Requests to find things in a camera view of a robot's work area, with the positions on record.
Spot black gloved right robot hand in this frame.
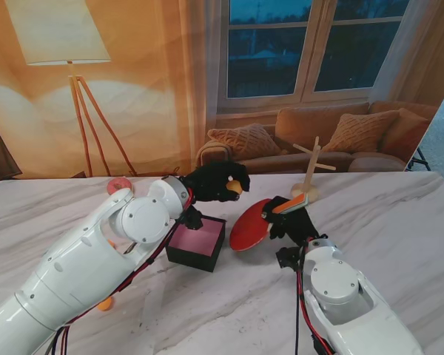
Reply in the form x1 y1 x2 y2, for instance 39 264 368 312
261 195 321 247

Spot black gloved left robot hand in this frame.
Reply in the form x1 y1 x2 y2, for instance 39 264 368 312
181 159 252 203

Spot red ping pong bat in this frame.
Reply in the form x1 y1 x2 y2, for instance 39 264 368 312
229 192 312 254

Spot black box pink inside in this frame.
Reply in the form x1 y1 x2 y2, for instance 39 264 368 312
164 216 227 274

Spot wooden mug tree stand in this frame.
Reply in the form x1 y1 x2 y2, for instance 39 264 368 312
290 135 337 203

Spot pink frosted donut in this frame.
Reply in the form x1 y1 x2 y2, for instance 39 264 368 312
106 177 134 195

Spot printed living room backdrop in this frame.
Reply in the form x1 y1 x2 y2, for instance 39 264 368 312
0 0 444 178

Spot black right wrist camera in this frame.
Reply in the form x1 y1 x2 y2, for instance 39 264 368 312
275 246 300 271

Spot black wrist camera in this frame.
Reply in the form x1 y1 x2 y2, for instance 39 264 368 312
179 206 204 231
275 246 300 271

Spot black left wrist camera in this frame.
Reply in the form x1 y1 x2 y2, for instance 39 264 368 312
179 206 204 231

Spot red black right arm cables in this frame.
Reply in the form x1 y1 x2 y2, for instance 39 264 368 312
294 254 336 355

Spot red black arm cables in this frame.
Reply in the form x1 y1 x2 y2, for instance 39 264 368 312
294 254 336 355
46 188 193 355

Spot red black left arm cables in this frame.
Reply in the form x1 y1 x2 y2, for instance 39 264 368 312
46 188 193 355

